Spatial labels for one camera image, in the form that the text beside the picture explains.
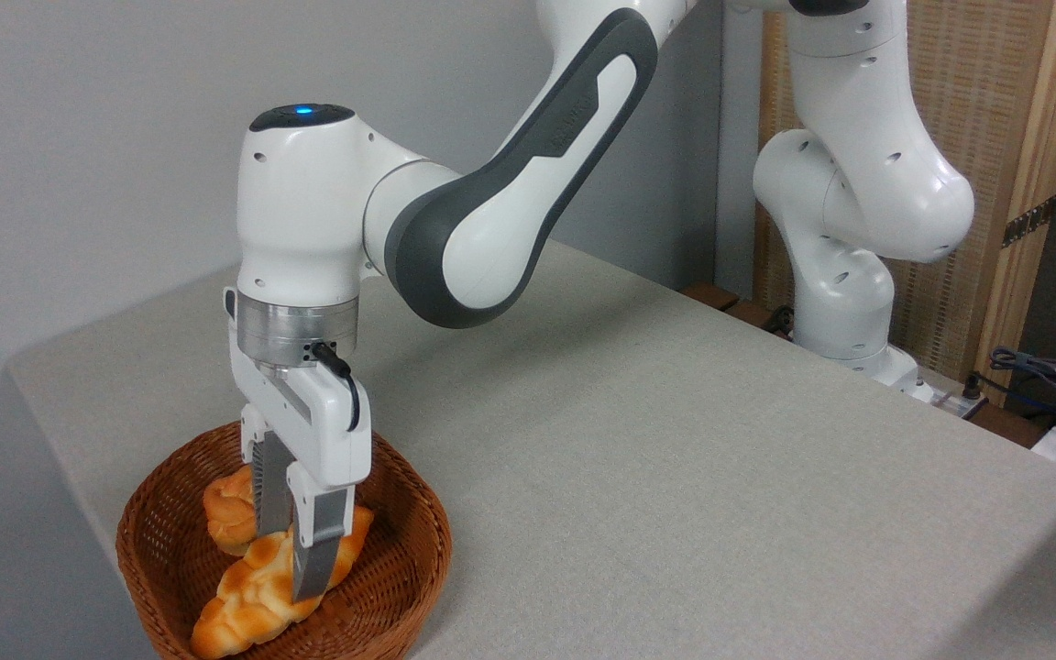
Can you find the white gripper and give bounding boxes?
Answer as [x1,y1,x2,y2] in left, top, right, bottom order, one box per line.
[224,287,373,604]

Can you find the brown wicker basket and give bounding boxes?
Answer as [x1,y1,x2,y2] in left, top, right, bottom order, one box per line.
[115,420,453,660]

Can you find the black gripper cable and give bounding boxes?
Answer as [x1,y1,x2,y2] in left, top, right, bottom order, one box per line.
[311,342,361,432]

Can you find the braided golden bread loaf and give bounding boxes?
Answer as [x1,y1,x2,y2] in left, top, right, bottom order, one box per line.
[191,502,375,659]

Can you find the round golden bread roll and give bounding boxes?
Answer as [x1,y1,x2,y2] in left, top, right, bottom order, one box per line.
[203,465,261,557]

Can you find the tangled dark cables bundle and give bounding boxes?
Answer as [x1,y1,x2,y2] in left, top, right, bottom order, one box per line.
[989,346,1056,432]

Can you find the dark metal screen hinge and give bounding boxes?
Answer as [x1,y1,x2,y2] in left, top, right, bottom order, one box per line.
[1002,195,1056,248]

